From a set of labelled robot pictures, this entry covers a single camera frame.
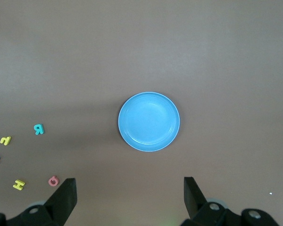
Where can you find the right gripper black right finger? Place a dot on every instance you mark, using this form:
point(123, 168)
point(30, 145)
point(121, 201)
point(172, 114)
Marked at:
point(194, 202)

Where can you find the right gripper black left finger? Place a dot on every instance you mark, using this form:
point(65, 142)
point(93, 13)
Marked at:
point(61, 202)

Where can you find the pink foam letter Q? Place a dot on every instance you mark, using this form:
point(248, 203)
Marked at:
point(53, 180)

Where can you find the yellow foam uppercase H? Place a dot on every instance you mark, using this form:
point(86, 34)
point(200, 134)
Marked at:
point(19, 184)

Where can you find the yellow foam lowercase h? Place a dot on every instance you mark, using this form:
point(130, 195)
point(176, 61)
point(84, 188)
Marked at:
point(5, 140)

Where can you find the blue plate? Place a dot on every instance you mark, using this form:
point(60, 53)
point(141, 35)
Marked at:
point(149, 121)

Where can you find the brown table cover sheet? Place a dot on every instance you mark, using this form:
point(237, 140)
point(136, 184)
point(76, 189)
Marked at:
point(141, 47)

